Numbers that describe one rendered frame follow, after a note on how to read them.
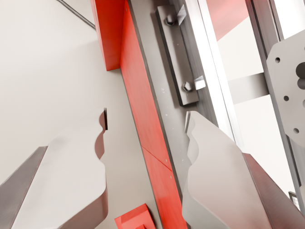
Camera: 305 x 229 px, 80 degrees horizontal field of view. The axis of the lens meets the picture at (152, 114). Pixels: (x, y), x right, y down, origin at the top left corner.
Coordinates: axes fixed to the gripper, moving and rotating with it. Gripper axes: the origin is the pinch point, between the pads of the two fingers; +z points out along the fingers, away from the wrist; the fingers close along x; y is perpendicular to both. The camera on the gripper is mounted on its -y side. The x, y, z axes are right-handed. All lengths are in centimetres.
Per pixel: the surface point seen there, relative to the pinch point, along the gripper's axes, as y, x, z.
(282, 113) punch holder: 6.5, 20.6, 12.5
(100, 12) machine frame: -3, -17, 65
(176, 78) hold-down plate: 11.8, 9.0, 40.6
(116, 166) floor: 98, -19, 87
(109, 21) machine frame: 0, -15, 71
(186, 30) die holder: -0.6, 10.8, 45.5
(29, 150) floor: 84, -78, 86
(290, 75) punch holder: 0.8, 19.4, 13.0
